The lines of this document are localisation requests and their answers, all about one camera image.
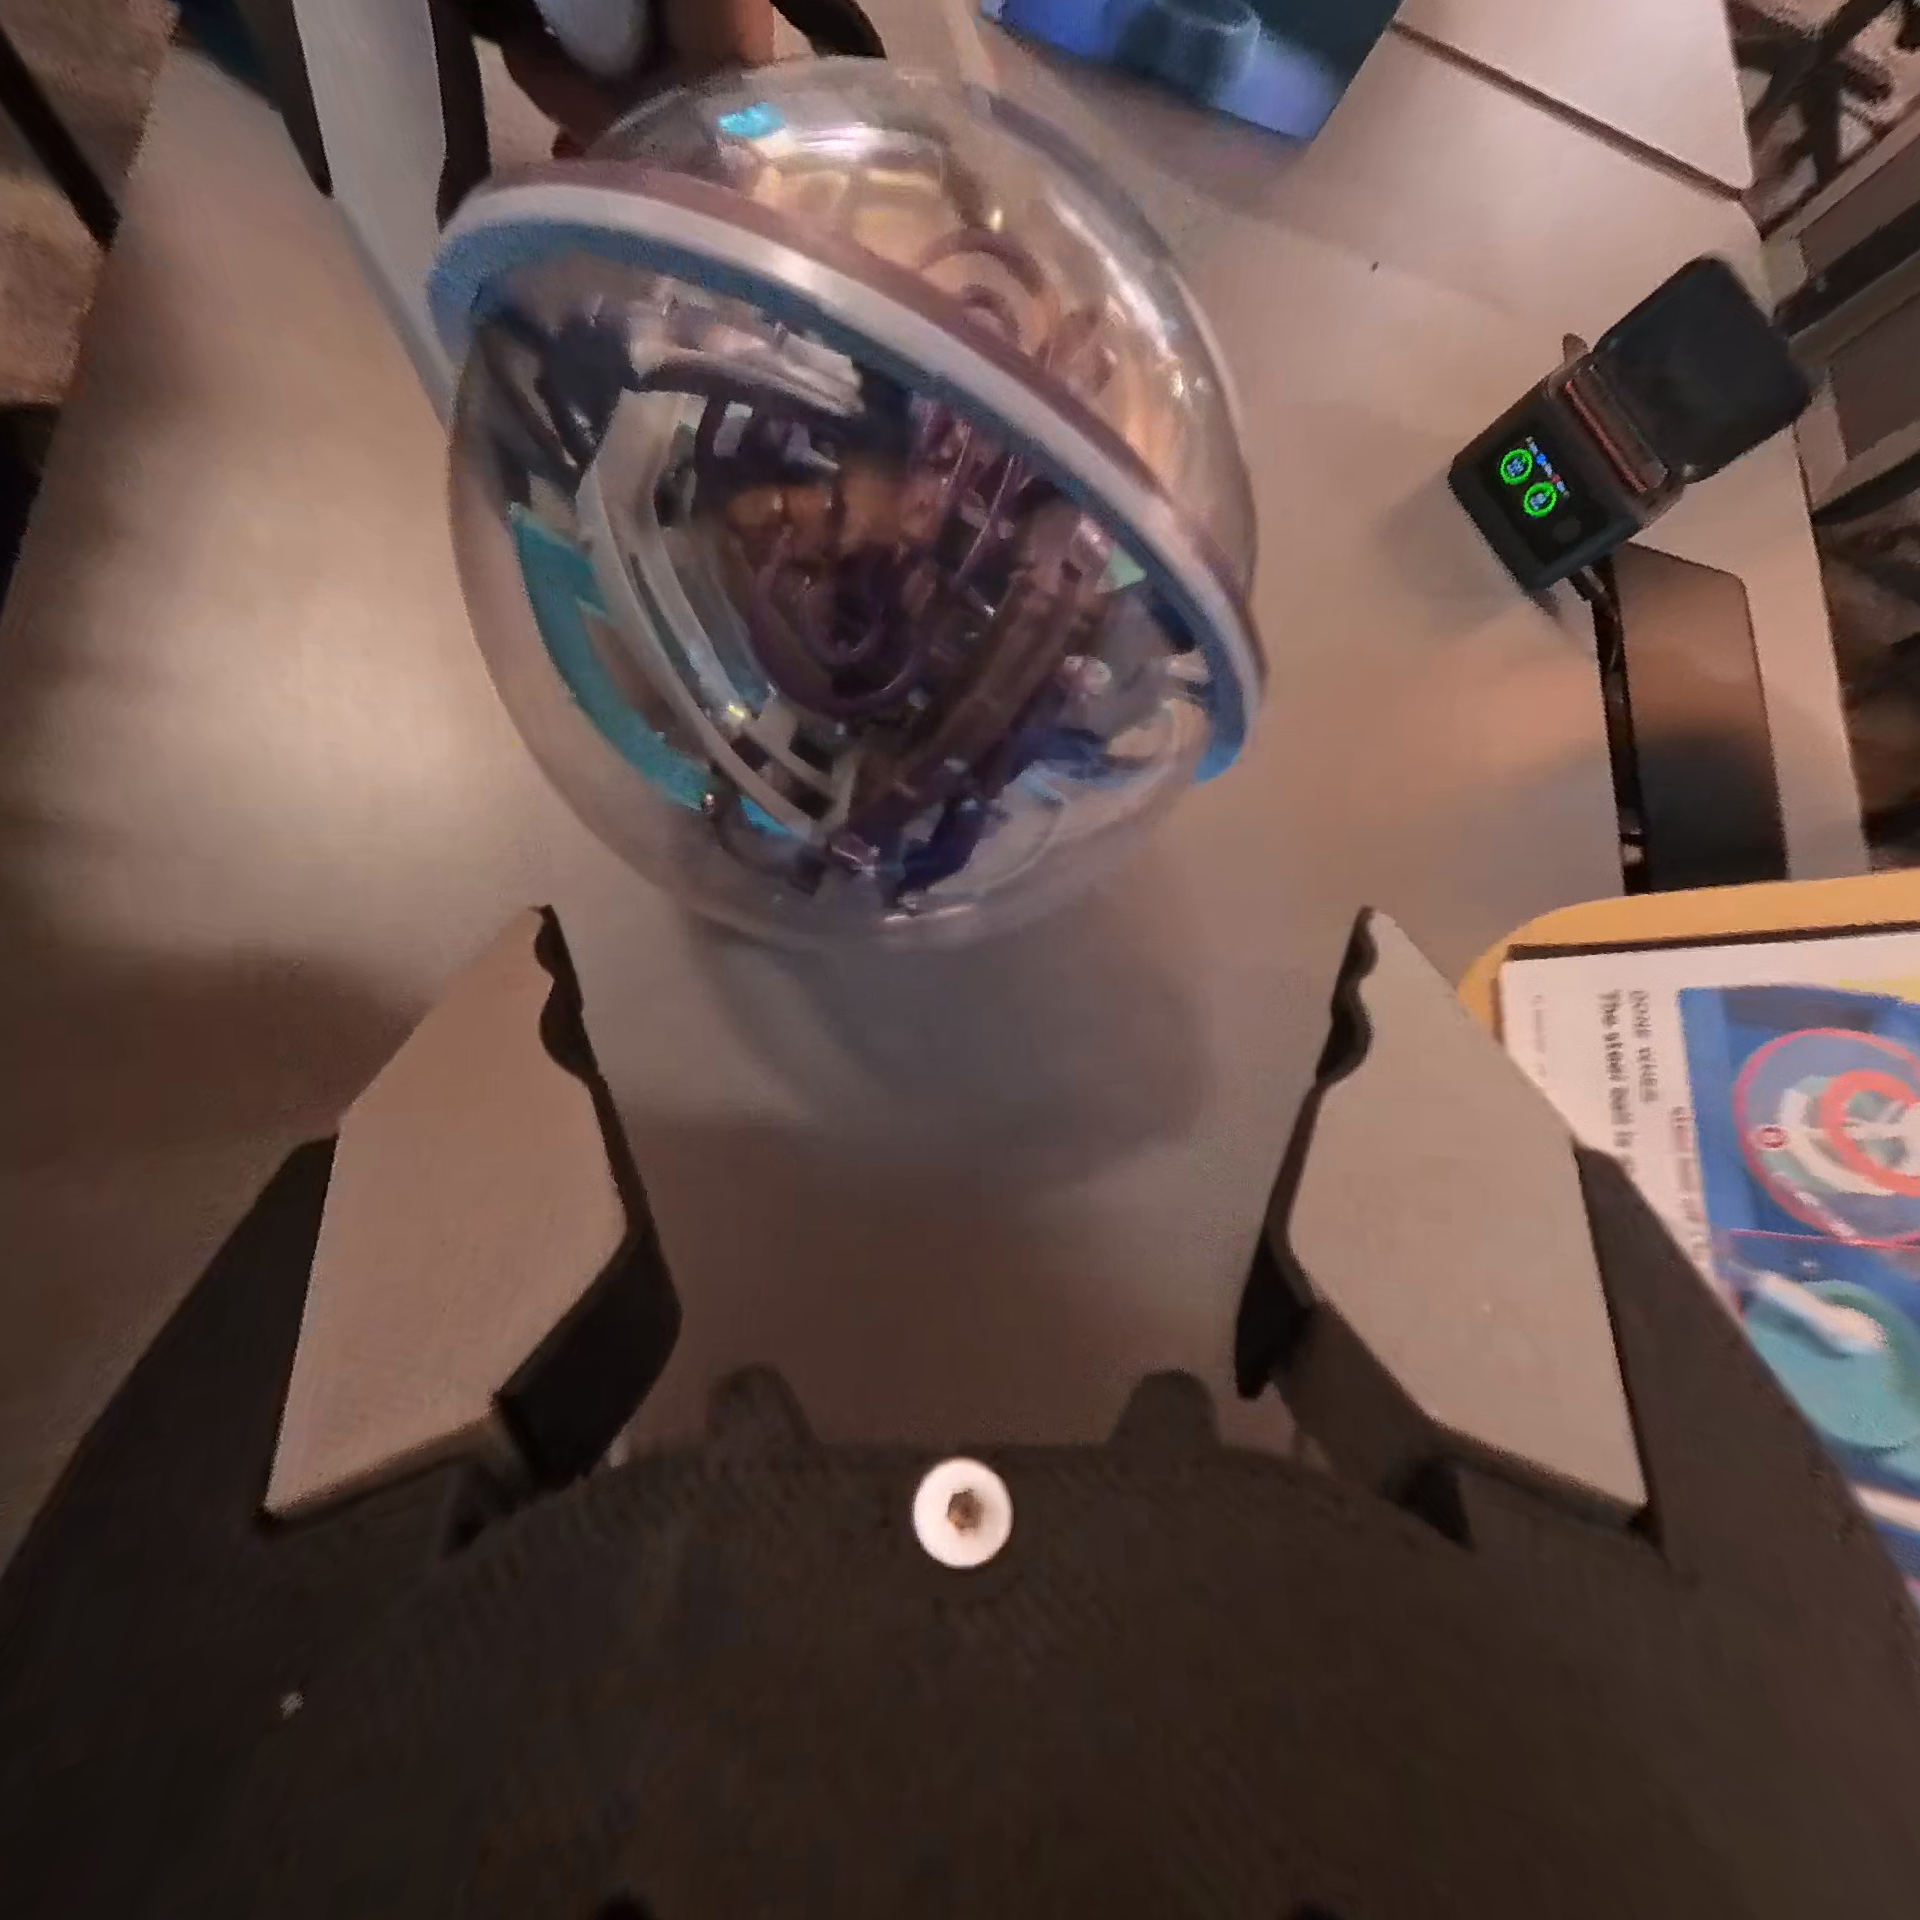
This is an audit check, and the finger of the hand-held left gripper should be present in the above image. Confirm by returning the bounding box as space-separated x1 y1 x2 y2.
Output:
292 0 498 370

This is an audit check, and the black charging case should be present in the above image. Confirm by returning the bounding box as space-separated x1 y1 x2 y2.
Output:
1446 254 1811 605

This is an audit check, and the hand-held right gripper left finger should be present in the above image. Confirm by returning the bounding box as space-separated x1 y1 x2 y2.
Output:
263 905 684 1518

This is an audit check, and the black flat plate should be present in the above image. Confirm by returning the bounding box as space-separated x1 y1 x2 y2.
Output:
1612 541 1791 893

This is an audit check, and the clear plastic maze ball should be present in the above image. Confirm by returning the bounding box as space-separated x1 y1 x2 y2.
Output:
427 60 1266 949

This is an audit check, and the black table leg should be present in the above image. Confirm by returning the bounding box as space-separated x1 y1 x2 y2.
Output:
0 22 122 249

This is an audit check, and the printed instruction sheet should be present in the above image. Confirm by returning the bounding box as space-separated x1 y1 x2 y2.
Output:
1500 930 1920 1591

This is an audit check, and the blue plastic box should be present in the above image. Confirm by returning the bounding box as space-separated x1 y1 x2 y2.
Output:
982 0 1399 140

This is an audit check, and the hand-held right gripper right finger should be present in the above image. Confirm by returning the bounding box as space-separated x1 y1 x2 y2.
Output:
1237 905 1652 1518

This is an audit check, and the wooden clipboard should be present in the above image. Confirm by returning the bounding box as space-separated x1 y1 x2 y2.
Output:
1454 870 1920 1052

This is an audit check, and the person's left hand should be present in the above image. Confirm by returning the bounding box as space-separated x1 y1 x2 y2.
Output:
503 0 783 160

